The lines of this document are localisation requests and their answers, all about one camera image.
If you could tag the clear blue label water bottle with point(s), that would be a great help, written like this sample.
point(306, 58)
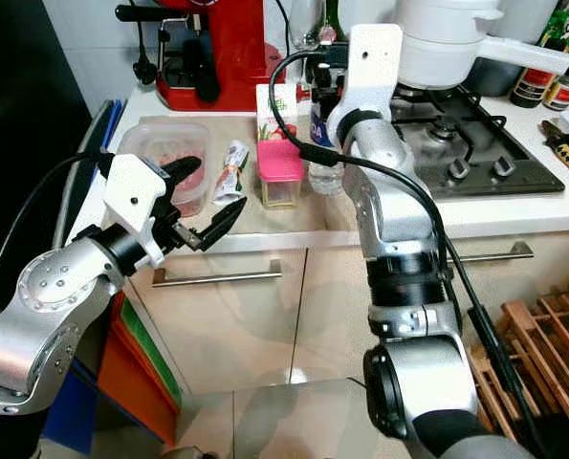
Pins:
point(327, 177)

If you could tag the white green juice carton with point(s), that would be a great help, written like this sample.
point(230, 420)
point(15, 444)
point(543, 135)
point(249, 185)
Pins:
point(274, 110)

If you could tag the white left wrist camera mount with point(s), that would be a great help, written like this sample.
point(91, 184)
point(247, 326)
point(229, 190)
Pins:
point(136, 196)

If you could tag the red coffee machine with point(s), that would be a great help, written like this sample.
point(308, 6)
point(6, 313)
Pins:
point(241, 48)

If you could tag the small dark sauce bottle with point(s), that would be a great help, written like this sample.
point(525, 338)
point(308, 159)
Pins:
point(563, 91)

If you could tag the cream stove base cabinet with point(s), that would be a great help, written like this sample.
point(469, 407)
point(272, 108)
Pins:
point(255, 335)

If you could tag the black gas hob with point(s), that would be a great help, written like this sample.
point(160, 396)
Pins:
point(475, 143)

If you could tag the grey blue flat board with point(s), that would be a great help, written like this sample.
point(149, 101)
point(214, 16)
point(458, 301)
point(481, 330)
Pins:
point(98, 143)

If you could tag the clear plastic food container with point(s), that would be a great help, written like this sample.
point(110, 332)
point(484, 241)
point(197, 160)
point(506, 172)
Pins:
point(179, 139)

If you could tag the large dark sauce bottle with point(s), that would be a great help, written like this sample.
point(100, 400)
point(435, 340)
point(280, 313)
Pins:
point(535, 81)

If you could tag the green wine bottle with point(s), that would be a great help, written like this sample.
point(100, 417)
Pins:
point(329, 29)

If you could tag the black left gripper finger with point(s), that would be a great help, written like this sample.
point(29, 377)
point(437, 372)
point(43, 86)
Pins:
point(186, 172)
point(222, 225)

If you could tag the pink lidded clear jar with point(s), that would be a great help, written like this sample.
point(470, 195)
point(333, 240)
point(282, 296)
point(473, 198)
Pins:
point(281, 161)

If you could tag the orange green flat board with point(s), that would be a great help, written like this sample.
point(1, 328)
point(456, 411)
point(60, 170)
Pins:
point(131, 373)

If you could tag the clear wine glass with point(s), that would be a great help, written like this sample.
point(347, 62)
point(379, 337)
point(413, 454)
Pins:
point(303, 21)

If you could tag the white green squeeze tube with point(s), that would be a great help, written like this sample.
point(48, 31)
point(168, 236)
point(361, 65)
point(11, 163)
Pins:
point(229, 167)

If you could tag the black fridge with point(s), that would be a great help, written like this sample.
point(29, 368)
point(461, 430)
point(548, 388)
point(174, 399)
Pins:
point(26, 96)

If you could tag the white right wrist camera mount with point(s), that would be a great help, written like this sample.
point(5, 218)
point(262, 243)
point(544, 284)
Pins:
point(370, 76)

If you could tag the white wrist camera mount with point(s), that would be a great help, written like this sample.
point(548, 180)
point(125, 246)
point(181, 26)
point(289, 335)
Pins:
point(370, 76)
point(136, 196)

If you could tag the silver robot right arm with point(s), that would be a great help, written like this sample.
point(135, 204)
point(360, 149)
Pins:
point(399, 210)

